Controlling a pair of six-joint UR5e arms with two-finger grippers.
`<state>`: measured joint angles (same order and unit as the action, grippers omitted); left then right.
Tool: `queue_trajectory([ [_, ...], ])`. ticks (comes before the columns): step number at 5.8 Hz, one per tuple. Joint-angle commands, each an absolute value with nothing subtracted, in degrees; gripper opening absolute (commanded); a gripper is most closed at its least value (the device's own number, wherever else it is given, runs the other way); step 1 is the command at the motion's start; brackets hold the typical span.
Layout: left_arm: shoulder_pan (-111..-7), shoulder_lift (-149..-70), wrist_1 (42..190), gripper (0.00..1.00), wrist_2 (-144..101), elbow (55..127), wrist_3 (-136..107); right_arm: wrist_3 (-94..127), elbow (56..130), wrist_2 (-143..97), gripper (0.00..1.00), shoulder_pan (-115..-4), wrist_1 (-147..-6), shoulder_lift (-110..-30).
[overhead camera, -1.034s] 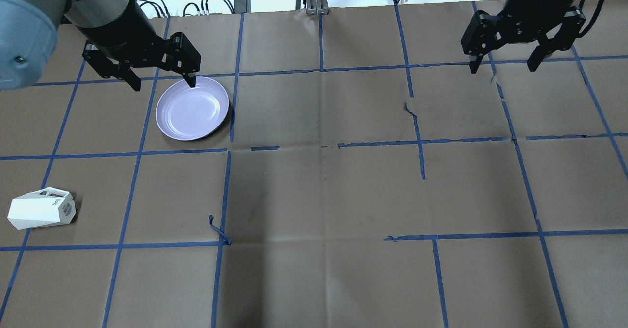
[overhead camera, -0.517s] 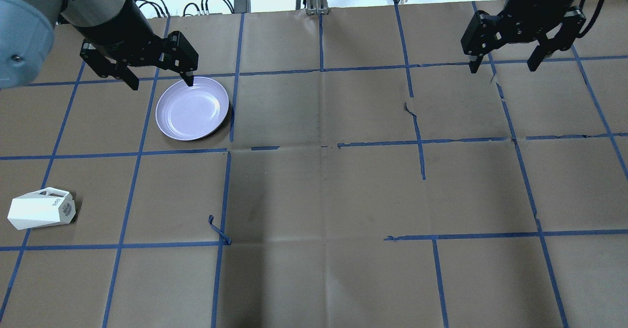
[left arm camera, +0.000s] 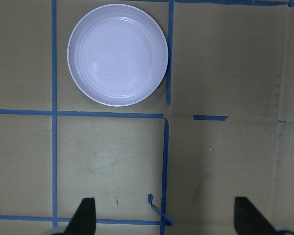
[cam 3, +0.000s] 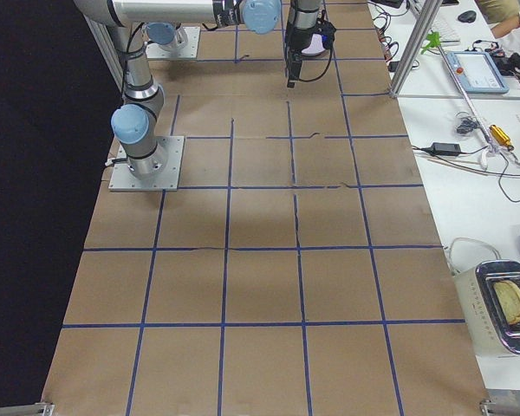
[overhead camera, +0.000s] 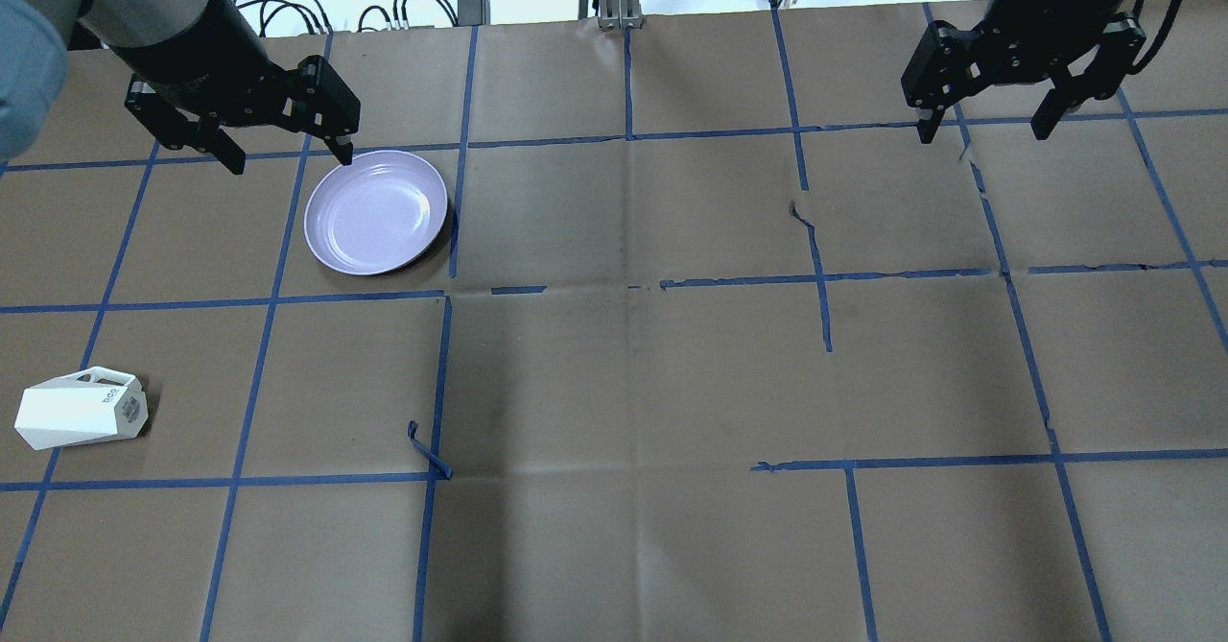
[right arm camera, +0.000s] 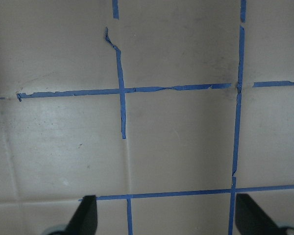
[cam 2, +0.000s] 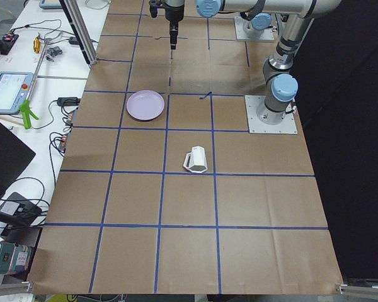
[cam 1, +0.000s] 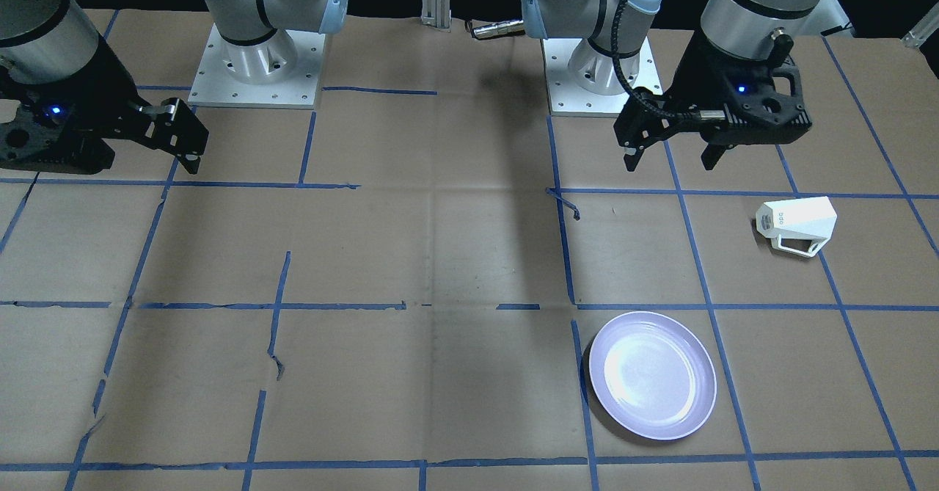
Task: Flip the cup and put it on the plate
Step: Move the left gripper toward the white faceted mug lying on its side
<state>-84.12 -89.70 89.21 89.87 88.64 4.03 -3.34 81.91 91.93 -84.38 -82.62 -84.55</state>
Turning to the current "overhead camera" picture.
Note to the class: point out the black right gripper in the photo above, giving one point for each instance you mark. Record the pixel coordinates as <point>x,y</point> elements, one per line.
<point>1041,11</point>

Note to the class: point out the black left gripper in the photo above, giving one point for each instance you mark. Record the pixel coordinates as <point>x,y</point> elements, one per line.
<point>200,54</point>

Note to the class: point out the white faceted mug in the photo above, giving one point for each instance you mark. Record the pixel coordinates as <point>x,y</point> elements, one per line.
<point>90,405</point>

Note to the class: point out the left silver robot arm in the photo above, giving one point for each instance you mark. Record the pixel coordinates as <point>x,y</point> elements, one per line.
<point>198,70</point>

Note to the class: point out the lilac plate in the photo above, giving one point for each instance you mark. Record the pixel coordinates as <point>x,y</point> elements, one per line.
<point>377,214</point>

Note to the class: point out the black power adapter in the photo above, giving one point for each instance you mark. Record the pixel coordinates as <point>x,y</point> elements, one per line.
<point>471,13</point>

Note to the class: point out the brown paper table cover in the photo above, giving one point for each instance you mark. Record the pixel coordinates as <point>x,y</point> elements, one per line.
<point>710,348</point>

